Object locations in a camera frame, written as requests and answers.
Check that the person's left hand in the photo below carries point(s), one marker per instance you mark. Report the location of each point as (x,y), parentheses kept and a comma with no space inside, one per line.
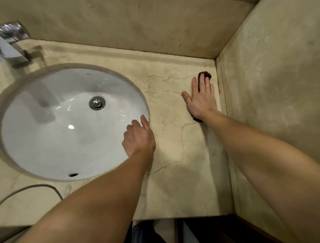
(138,141)

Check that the person's right hand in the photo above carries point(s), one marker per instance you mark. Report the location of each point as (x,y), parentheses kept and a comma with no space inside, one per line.
(201,104)

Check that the person's right little finger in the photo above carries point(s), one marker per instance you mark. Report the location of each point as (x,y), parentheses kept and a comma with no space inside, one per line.
(212,89)

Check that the person's left middle finger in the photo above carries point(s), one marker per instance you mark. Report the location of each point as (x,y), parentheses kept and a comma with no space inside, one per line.
(129,127)

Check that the person's right middle finger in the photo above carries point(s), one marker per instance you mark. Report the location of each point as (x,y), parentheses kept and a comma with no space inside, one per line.
(202,82)

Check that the person's right thumb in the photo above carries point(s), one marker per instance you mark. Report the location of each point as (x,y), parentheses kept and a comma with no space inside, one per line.
(186,97)

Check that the person's left thumb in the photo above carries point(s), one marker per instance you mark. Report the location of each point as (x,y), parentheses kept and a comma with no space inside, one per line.
(145,122)

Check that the dark brown cleaning cloth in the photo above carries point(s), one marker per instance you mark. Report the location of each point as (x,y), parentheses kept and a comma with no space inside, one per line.
(203,74)

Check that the person's right forearm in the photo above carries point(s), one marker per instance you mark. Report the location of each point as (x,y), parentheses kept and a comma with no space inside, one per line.
(270,165)

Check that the person's left forearm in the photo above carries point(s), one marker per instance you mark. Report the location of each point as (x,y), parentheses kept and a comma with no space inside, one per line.
(100,197)

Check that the chrome sink drain plug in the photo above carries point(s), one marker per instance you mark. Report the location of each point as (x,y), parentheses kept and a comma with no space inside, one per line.
(97,103)

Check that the white oval sink basin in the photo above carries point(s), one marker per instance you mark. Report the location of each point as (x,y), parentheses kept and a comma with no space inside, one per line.
(62,140)

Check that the person's dark trousers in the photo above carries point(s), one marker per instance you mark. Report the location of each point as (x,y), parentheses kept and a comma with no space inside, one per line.
(145,232)

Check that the chrome faucet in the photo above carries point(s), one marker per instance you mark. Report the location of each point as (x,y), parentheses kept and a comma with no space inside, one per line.
(12,47)

